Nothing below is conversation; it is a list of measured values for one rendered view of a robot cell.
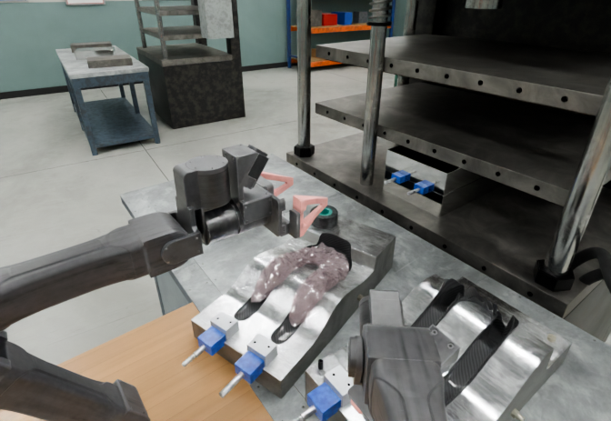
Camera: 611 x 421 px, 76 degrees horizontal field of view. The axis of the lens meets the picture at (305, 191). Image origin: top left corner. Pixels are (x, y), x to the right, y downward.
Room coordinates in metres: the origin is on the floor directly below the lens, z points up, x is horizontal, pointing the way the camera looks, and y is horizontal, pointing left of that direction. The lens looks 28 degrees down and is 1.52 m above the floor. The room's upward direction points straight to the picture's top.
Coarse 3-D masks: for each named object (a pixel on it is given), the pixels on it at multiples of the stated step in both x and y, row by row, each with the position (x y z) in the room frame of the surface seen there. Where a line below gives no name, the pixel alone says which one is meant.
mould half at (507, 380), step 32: (416, 288) 0.66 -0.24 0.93; (480, 288) 0.74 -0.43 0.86; (448, 320) 0.57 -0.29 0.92; (480, 320) 0.56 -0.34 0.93; (512, 352) 0.49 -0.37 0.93; (544, 352) 0.49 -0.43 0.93; (320, 384) 0.45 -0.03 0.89; (480, 384) 0.45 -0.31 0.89; (512, 384) 0.44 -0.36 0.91; (352, 416) 0.39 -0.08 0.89; (448, 416) 0.40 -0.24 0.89; (480, 416) 0.40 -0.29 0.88
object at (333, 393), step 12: (336, 372) 0.46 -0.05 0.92; (324, 384) 0.44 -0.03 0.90; (336, 384) 0.43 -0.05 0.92; (348, 384) 0.44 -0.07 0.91; (312, 396) 0.42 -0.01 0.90; (324, 396) 0.42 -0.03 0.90; (336, 396) 0.42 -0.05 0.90; (348, 396) 0.42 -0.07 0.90; (312, 408) 0.41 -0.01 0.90; (324, 408) 0.40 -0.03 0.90; (336, 408) 0.41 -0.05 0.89; (300, 420) 0.39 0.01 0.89; (324, 420) 0.39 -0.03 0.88
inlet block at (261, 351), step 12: (264, 336) 0.57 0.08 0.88; (252, 348) 0.54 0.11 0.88; (264, 348) 0.54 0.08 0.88; (276, 348) 0.55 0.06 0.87; (240, 360) 0.52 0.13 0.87; (252, 360) 0.52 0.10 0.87; (264, 360) 0.52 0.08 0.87; (240, 372) 0.50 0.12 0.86; (252, 372) 0.49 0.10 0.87; (228, 384) 0.48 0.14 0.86
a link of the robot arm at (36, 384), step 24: (0, 336) 0.34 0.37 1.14; (0, 360) 0.30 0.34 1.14; (24, 360) 0.33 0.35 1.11; (0, 384) 0.29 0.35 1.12; (24, 384) 0.31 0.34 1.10; (48, 384) 0.32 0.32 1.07; (72, 384) 0.34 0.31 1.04; (96, 384) 0.37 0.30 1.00; (120, 384) 0.40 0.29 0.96; (0, 408) 0.29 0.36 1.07; (24, 408) 0.30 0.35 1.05; (48, 408) 0.31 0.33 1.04; (72, 408) 0.33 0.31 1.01; (96, 408) 0.34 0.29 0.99; (120, 408) 0.36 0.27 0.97; (144, 408) 0.38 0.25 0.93
